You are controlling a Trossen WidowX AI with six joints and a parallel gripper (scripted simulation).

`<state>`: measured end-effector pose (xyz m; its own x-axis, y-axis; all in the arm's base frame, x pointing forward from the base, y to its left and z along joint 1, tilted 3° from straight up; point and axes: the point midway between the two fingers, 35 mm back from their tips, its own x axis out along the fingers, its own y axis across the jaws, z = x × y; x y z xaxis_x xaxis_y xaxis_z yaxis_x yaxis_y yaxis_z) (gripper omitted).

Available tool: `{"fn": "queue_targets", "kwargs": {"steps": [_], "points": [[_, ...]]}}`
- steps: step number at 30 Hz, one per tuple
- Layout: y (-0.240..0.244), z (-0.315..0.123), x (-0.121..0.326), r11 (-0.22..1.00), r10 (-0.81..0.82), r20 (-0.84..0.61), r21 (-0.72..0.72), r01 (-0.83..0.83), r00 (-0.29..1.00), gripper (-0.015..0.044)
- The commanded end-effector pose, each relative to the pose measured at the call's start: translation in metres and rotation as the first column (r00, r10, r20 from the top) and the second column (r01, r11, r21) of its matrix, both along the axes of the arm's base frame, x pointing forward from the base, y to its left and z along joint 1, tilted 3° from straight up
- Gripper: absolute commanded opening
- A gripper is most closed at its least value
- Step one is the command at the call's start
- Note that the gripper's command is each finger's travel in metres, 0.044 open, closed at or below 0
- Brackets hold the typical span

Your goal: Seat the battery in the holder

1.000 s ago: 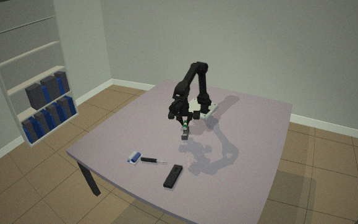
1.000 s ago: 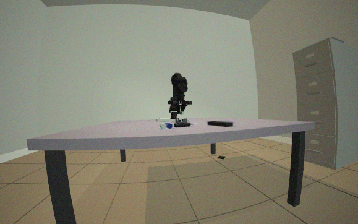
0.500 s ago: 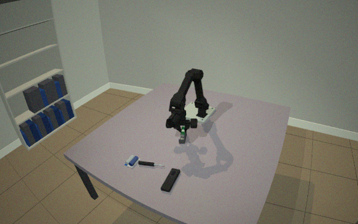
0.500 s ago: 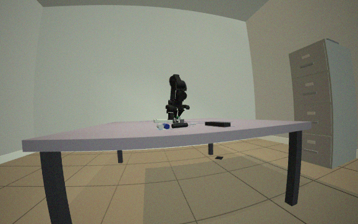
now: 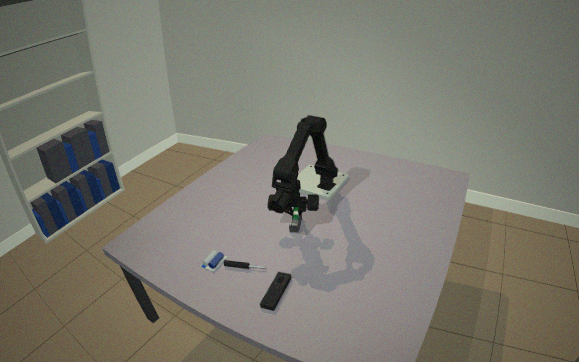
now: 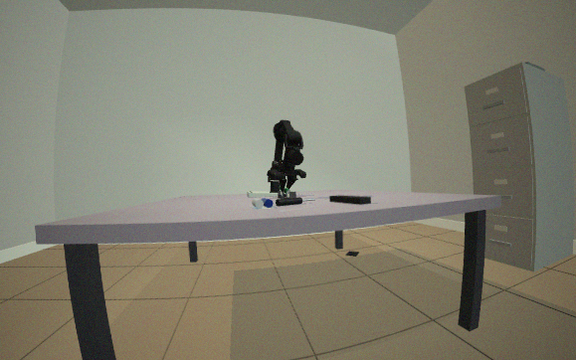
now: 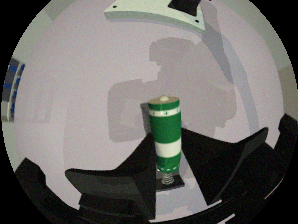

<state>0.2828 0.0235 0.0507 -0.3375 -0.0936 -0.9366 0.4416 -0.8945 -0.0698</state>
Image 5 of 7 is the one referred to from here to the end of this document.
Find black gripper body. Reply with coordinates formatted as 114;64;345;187
267;191;319;211

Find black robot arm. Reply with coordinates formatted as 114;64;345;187
269;116;338;214

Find green and white striped battery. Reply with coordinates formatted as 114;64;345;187
292;207;299;223

